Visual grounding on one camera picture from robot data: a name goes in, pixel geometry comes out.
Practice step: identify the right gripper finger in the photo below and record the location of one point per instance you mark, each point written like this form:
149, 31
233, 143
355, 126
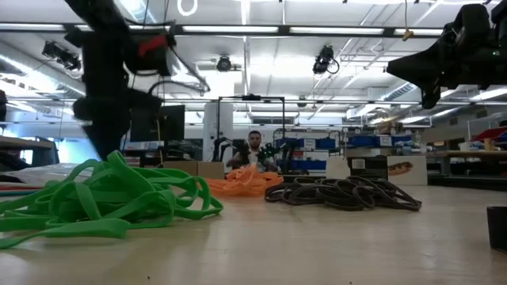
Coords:
424, 69
431, 97

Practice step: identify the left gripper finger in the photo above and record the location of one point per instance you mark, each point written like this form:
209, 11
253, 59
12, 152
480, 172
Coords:
99, 140
117, 138

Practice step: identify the orange rubber bands pile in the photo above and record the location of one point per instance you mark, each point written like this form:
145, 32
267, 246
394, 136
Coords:
241, 186

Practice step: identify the black rubber bands pile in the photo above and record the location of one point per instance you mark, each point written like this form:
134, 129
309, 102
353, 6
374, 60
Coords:
297, 196

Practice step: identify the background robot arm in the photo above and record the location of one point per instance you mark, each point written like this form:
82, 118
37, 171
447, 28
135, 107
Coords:
241, 152
266, 152

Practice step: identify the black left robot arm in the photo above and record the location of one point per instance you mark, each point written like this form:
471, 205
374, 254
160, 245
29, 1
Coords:
95, 16

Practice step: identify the green rubber bands pile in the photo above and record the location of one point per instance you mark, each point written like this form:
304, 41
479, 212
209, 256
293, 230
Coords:
91, 227

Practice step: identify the yellow hanging tag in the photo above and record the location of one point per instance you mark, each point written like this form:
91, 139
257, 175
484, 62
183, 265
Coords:
408, 35

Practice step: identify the black computer monitor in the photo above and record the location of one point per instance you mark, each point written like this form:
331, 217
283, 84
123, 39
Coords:
174, 126

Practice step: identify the red object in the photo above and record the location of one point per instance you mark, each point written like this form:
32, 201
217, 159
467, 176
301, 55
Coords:
491, 134

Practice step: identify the wooden workbench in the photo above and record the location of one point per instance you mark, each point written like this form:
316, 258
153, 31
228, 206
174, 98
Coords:
467, 153

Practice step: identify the wooden desk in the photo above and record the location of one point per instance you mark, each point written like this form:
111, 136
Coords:
24, 143

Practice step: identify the blue storage bin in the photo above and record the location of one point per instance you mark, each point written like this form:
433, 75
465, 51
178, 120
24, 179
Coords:
313, 165
289, 143
364, 141

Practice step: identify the brown cardboard box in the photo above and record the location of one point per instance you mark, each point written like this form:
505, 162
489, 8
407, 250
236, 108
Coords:
206, 170

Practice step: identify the person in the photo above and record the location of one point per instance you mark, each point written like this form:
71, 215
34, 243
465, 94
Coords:
253, 138

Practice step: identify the black beam with light strips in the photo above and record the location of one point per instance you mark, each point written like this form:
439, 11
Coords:
283, 29

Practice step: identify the black object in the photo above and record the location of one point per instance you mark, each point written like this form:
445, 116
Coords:
498, 229

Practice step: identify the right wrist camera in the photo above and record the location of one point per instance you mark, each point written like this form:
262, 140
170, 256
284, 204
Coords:
469, 25

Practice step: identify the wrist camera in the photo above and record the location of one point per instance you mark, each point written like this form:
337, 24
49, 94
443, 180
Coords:
152, 59
469, 25

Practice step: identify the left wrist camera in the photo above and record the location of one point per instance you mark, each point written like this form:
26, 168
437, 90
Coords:
152, 59

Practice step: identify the round black ceiling camera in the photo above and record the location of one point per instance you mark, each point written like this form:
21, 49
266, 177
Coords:
223, 64

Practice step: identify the thin black rig frame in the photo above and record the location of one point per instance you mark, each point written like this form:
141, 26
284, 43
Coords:
251, 97

